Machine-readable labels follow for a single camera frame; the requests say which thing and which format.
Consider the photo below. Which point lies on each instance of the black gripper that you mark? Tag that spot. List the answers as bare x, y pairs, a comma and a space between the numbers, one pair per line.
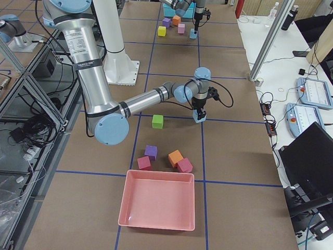
198, 17
199, 104

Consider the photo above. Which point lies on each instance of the light blue block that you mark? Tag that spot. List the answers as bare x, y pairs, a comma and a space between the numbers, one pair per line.
192, 35
195, 117

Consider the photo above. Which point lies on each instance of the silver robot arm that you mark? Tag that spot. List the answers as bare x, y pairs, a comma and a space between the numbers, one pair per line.
200, 5
95, 42

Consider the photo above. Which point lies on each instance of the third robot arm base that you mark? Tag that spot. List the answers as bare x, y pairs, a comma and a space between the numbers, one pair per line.
15, 35

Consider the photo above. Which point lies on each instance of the lilac foam block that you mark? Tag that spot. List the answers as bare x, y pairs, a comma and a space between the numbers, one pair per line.
181, 28

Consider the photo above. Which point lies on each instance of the orange foam block left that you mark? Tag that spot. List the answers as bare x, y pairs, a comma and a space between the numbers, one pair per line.
176, 20

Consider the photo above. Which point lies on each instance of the orange foam block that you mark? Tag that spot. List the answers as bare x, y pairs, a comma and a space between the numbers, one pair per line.
176, 20
174, 157

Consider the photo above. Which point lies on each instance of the purple foam block left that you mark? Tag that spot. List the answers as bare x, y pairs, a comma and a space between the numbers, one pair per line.
166, 22

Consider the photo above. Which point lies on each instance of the purple foam block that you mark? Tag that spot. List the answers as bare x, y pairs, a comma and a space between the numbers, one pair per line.
151, 152
166, 22

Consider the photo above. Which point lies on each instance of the cyan plastic bin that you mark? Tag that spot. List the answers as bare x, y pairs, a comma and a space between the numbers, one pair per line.
176, 7

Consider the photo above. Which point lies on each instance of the yellow foam block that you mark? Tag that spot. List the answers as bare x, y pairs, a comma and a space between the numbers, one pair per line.
162, 30

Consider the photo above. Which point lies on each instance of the green foam block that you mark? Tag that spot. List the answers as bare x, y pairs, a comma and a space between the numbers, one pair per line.
157, 121

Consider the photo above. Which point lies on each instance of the orange foam block right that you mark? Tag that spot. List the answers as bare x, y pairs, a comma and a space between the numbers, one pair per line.
174, 157

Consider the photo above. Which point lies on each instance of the magenta foam block front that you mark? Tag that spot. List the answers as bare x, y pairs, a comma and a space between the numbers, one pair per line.
184, 166

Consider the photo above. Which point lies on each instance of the magenta foam block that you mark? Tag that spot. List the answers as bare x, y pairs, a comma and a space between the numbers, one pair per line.
144, 163
184, 166

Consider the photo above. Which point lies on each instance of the purple foam block right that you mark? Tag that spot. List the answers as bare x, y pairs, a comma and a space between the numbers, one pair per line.
151, 152

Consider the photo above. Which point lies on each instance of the black power strip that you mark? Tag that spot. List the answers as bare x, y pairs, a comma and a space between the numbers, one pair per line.
269, 120

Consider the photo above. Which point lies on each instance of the magenta foam block rear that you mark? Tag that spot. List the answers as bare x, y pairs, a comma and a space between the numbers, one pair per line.
144, 163

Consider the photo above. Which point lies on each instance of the clear sanitizer bottle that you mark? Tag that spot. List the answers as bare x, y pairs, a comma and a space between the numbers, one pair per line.
273, 11

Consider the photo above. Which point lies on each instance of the black water bottle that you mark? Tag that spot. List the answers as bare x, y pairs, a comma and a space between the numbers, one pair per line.
290, 17

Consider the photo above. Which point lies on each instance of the near teach pendant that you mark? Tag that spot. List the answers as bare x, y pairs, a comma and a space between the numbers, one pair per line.
299, 117

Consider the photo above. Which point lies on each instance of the teach pendant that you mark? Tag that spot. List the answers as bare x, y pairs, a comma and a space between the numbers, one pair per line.
299, 117
314, 92

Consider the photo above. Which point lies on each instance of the pink plastic tray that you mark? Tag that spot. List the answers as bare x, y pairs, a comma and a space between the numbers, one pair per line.
158, 200

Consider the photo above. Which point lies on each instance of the black phone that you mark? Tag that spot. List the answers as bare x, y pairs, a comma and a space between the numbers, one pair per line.
300, 53

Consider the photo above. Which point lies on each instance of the small black adapter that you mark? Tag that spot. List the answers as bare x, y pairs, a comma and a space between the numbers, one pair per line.
302, 72

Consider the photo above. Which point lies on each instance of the far teach pendant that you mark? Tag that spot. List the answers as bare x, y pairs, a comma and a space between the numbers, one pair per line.
314, 92

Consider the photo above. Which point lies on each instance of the black laptop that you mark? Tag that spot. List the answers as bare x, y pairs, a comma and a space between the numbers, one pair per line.
308, 159

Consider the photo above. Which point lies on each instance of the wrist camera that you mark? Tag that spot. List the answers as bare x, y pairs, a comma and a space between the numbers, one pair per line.
207, 13
213, 93

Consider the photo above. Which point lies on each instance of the aluminium frame post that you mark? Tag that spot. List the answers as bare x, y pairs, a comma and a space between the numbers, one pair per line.
270, 38

